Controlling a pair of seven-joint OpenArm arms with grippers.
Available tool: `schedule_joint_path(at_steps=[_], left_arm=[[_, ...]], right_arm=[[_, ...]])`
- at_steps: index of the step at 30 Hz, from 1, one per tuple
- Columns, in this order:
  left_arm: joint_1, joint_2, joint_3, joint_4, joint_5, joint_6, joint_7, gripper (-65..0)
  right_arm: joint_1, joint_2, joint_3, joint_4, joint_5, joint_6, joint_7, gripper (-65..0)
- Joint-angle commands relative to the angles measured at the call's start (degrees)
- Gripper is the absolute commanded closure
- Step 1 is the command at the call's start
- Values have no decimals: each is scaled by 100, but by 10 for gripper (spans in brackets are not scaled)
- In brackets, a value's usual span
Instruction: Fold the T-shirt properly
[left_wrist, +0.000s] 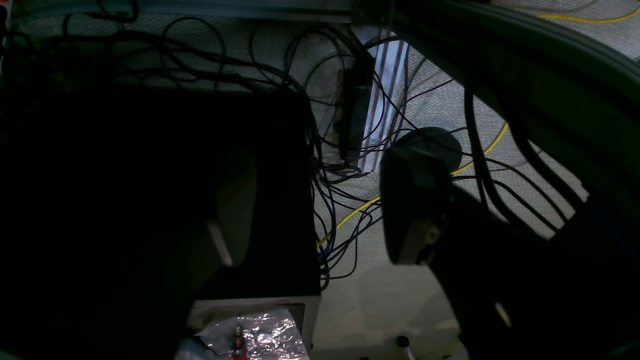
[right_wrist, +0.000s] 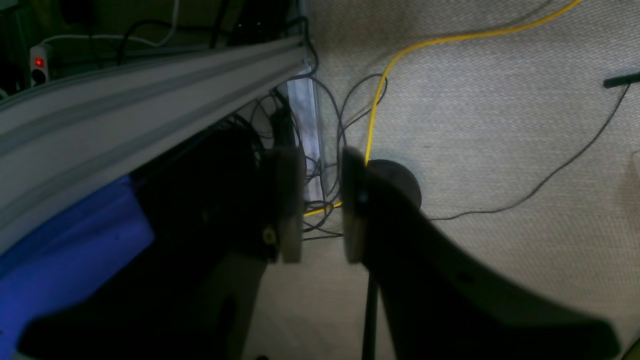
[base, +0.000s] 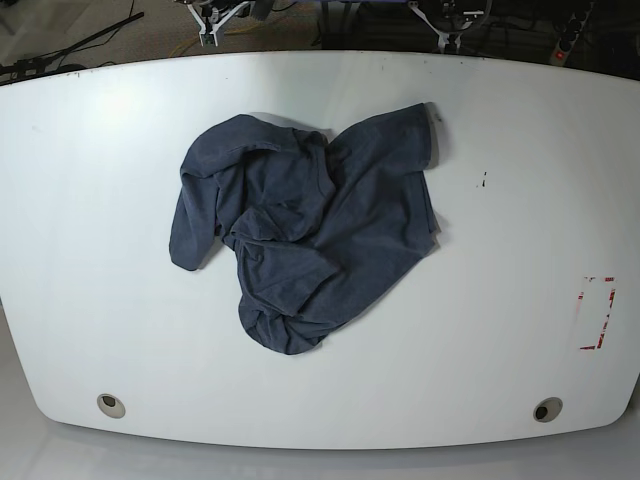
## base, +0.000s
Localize dark blue T-shirt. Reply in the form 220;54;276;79
169;103;437;355

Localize red tape rectangle marking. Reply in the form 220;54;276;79
573;276;617;351

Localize black tripod bar on floor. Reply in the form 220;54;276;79
1;1;145;86

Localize yellow cable on floor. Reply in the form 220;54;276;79
172;17;261;59

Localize left table cable grommet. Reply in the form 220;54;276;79
97;393;126;419

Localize table cable grommet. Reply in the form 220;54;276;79
97;393;126;419
533;397;563;423

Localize right table cable grommet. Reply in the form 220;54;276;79
533;397;563;423

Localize white power strip red switch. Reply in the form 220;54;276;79
549;1;596;67

